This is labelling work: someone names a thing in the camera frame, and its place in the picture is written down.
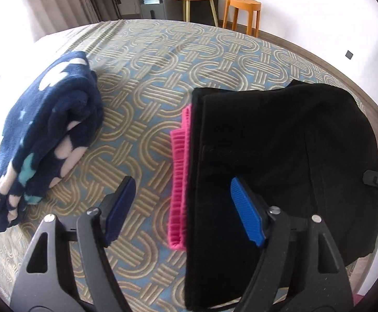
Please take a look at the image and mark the orange plastic stool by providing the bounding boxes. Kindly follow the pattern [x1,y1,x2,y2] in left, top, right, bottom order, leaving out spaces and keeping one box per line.
[221,0,262,38]

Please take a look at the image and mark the navy star fleece blanket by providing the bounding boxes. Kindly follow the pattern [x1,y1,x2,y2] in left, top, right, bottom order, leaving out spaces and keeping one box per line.
[0,51,104,232]

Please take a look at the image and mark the patterned blue beige bedspread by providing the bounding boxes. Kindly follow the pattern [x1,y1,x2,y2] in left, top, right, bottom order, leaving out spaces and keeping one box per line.
[0,18,367,312]

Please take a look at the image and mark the black pants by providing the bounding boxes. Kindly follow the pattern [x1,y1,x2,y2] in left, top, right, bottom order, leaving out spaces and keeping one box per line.
[185,80,378,311]

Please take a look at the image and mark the grey wall socket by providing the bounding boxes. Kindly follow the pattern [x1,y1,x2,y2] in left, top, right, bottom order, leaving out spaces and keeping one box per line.
[345,51,353,59]

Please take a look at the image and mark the beige window curtain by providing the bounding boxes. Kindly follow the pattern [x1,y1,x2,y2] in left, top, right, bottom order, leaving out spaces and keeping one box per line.
[24,0,116,36]

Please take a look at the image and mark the pink knitted garment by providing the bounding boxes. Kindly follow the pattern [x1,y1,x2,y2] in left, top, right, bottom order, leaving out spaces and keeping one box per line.
[168,105,191,251]

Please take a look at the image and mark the grey drawer cabinet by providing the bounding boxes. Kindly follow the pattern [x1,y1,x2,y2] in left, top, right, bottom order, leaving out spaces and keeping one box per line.
[138,0,183,21]

